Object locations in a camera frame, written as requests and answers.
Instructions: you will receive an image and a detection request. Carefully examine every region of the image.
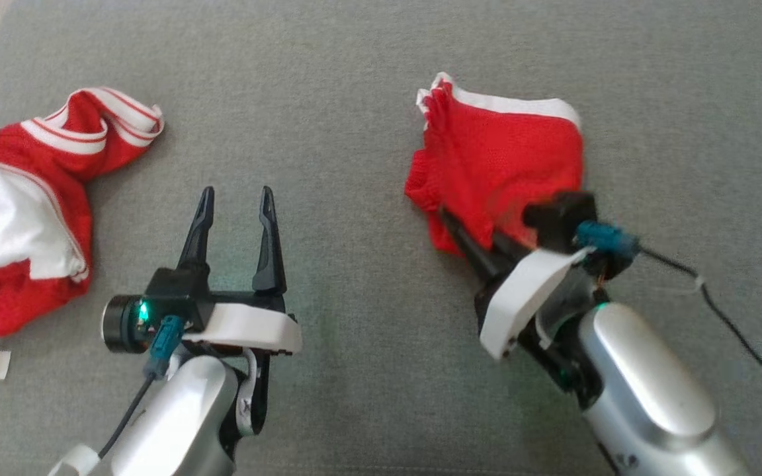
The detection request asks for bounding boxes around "red garment with white trim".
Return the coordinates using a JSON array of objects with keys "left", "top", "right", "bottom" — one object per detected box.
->
[{"left": 404, "top": 71, "right": 585, "bottom": 257}]

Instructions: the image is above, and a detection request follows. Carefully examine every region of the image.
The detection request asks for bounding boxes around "left camera cable teal plug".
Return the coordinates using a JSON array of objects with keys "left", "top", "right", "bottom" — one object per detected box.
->
[{"left": 93, "top": 316, "right": 187, "bottom": 460}]

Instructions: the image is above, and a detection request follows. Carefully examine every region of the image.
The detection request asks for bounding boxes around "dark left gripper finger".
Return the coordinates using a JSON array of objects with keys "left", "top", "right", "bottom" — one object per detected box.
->
[
  {"left": 178, "top": 186, "right": 216, "bottom": 273},
  {"left": 251, "top": 186, "right": 288, "bottom": 296}
]

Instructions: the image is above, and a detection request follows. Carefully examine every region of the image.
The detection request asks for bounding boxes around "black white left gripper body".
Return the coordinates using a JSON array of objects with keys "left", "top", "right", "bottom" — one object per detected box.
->
[{"left": 101, "top": 291, "right": 304, "bottom": 361}]

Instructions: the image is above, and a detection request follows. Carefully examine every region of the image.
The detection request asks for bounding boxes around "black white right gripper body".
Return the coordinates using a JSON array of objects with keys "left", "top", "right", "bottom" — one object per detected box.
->
[{"left": 474, "top": 247, "right": 610, "bottom": 397}]

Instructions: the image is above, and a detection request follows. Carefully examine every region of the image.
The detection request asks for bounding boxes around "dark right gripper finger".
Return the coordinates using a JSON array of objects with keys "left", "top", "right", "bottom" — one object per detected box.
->
[
  {"left": 488, "top": 228, "right": 537, "bottom": 260},
  {"left": 441, "top": 208, "right": 511, "bottom": 282}
]

